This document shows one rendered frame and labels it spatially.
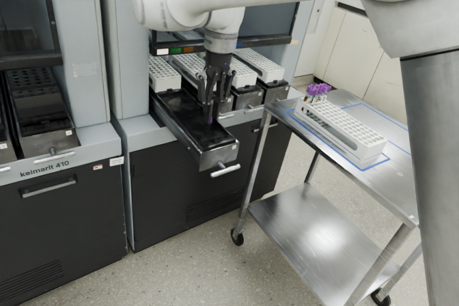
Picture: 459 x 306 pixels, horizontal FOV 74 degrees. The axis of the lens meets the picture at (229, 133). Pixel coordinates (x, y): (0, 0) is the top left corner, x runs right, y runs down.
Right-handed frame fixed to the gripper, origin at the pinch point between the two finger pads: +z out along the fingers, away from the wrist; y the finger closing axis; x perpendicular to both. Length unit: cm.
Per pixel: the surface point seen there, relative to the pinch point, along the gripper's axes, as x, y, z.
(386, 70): -56, -224, 39
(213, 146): 12.7, 6.9, 2.9
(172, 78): -21.7, 3.3, -2.1
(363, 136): 33.9, -31.6, -3.6
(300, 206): 14, -49, 56
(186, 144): 5.2, 11.3, 6.1
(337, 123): 25.4, -30.5, -3.2
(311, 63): -132, -217, 62
